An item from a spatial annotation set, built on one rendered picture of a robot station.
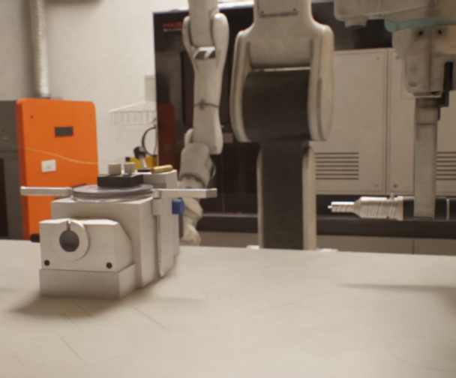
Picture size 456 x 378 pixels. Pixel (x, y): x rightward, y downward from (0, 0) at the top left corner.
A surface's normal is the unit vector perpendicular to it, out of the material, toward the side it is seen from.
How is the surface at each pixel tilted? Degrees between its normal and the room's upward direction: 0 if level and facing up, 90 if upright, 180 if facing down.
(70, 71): 90
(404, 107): 90
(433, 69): 90
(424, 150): 99
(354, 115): 90
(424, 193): 110
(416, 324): 0
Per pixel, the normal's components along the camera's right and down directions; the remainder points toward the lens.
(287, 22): -0.30, 0.32
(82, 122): 0.96, 0.01
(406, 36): -0.83, 0.04
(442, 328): -0.02, -0.99
